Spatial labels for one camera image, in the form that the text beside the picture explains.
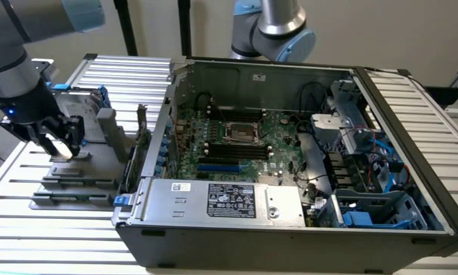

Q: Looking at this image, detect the black RAM slot bank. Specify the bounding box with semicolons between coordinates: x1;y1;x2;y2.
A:
207;142;272;158
209;107;267;123

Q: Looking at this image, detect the blue expansion slot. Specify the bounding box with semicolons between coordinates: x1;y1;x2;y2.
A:
197;164;243;175

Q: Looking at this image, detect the grey parts rack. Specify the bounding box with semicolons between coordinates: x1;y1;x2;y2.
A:
28;88;137;212

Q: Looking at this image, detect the black fan shroud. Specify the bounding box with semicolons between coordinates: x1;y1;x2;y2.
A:
323;151;376;192

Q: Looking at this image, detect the disk in blue caddy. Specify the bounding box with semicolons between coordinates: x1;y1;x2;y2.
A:
52;82;112;146

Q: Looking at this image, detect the blue plastic disk bay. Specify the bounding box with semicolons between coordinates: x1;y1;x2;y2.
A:
320;187;433;230

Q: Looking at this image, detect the black looped cable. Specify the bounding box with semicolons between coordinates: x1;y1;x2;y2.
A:
299;81;329;123

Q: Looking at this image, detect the thick black stand pole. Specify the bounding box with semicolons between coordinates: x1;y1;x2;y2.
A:
113;0;139;57

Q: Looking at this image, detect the CPU socket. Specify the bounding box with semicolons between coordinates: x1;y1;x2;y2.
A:
220;121;261;144

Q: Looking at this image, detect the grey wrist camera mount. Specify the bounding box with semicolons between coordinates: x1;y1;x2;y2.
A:
31;58;59;85

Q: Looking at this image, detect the red wire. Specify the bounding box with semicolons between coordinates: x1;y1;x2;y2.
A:
345;128;411;184

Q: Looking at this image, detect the black cable over case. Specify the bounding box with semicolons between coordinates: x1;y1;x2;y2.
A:
364;67;448;111

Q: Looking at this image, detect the thin black stand pole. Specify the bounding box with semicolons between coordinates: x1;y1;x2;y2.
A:
177;0;192;58

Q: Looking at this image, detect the black box beside table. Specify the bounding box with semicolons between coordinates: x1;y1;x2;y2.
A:
424;85;458;109

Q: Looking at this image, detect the long black expansion slot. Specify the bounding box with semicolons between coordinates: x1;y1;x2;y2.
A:
197;156;241;166

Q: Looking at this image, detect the black open PC case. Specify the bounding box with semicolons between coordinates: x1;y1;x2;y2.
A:
111;58;458;269

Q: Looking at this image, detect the silver CPU chip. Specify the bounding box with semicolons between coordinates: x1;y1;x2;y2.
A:
49;140;75;160

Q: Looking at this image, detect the green motherboard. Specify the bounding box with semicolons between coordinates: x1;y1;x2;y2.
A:
167;107;321;198

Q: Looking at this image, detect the metal disk bay cage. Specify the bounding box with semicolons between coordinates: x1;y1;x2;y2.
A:
311;79;381;154

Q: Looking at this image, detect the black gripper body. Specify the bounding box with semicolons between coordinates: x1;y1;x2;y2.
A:
0;81;67;143

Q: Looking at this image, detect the silver power supply unit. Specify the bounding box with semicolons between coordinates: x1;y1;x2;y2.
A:
128;178;307;229

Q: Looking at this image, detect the blue case latch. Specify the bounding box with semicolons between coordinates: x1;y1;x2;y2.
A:
113;194;133;207

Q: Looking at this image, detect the graphics card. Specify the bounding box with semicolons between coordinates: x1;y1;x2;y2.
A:
119;103;153;193

